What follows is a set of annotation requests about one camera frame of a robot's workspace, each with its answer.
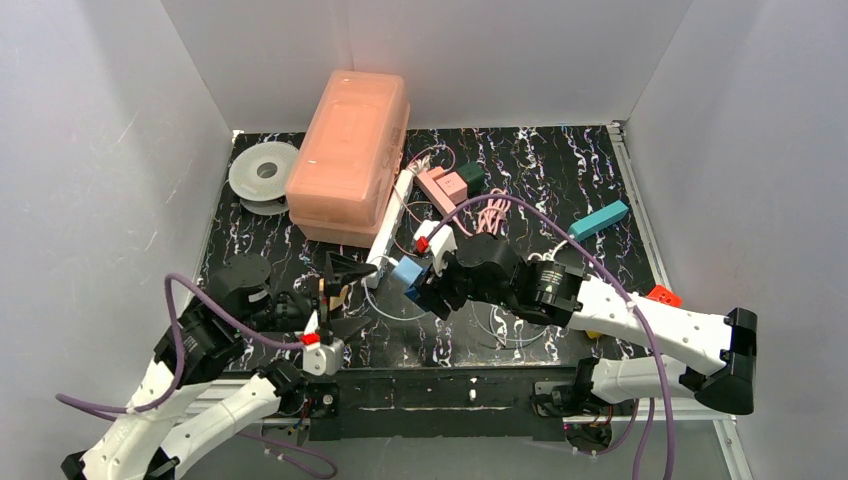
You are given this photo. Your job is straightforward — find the tan cube socket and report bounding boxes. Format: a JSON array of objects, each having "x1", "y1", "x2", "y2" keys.
[{"x1": 318, "y1": 278, "x2": 349, "y2": 317}]

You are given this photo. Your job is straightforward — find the thin pink cable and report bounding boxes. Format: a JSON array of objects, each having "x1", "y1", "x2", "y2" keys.
[{"x1": 397, "y1": 144, "x2": 458, "y2": 200}]

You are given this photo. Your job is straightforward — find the pink coiled cable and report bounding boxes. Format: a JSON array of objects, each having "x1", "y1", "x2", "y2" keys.
[{"x1": 457, "y1": 188, "x2": 515, "y2": 240}]

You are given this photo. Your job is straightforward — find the pink plastic storage box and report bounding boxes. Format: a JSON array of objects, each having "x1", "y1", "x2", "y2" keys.
[{"x1": 285, "y1": 70, "x2": 410, "y2": 248}]

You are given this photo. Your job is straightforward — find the aluminium frame rail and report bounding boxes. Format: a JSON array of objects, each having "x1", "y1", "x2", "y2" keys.
[{"x1": 606, "y1": 121, "x2": 757, "y2": 480}]

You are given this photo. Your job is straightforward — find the white power strip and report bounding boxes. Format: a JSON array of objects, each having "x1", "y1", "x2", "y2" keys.
[{"x1": 364, "y1": 169, "x2": 415, "y2": 289}]

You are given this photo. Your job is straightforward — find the pink cube socket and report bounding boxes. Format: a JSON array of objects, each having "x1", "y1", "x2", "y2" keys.
[{"x1": 438, "y1": 172, "x2": 468, "y2": 205}]

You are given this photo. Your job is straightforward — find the teal power strip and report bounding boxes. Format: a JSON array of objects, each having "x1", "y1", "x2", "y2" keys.
[{"x1": 567, "y1": 200, "x2": 630, "y2": 242}]

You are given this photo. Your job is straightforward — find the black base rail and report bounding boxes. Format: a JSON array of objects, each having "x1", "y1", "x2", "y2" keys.
[{"x1": 198, "y1": 365, "x2": 637, "y2": 444}]

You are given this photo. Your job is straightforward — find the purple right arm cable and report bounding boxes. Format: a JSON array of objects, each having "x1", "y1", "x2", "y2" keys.
[{"x1": 423, "y1": 193, "x2": 677, "y2": 480}]

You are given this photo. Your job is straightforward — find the light blue plug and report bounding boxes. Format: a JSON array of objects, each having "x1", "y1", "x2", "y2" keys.
[{"x1": 391, "y1": 256, "x2": 425, "y2": 289}]

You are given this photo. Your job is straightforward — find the dark green cube socket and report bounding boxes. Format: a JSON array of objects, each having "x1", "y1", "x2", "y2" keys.
[{"x1": 457, "y1": 162, "x2": 486, "y2": 197}]

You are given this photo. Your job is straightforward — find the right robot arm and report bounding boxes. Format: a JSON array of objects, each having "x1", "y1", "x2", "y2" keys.
[{"x1": 405, "y1": 233, "x2": 758, "y2": 417}]

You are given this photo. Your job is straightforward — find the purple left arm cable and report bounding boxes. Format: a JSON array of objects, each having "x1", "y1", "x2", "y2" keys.
[{"x1": 54, "y1": 273, "x2": 339, "y2": 480}]

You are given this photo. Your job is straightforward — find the red cube socket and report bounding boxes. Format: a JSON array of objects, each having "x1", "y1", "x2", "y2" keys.
[{"x1": 646, "y1": 285, "x2": 683, "y2": 308}]

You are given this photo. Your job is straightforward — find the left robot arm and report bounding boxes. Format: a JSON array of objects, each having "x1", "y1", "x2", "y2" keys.
[{"x1": 60, "y1": 253, "x2": 376, "y2": 479}]

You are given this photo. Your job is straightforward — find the grey filament spool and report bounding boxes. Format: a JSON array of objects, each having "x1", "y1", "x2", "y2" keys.
[{"x1": 228, "y1": 141, "x2": 299, "y2": 216}]

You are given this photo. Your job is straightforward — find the blue cube socket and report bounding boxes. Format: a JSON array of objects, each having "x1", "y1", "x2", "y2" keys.
[{"x1": 404, "y1": 286, "x2": 430, "y2": 312}]

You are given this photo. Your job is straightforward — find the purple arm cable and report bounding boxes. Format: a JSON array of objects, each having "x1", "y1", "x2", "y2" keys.
[
  {"x1": 423, "y1": 193, "x2": 677, "y2": 480},
  {"x1": 54, "y1": 273, "x2": 339, "y2": 480}
]

